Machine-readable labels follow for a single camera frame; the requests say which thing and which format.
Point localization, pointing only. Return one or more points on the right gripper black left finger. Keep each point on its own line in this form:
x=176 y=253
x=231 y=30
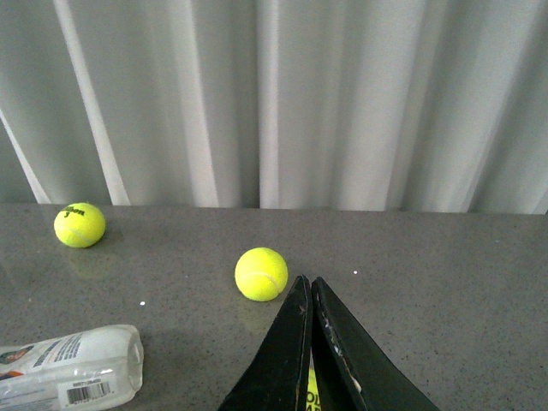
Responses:
x=277 y=378

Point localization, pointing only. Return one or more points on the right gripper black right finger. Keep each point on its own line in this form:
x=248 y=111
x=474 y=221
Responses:
x=352 y=371

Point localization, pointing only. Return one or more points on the Roland Garros tennis ball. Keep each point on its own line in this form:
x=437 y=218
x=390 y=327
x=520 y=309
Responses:
x=313 y=400

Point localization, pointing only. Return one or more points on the clear plastic tennis ball can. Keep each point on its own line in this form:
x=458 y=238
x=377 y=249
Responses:
x=97 y=369

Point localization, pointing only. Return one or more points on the plain yellow tennis ball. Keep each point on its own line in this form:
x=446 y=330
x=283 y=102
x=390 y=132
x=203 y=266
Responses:
x=261 y=274

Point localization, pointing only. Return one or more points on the tennis ball with Wilson print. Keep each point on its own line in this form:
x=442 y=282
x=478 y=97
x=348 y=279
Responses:
x=79 y=225

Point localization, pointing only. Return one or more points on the white pleated curtain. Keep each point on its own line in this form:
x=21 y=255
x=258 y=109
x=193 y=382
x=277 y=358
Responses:
x=350 y=105

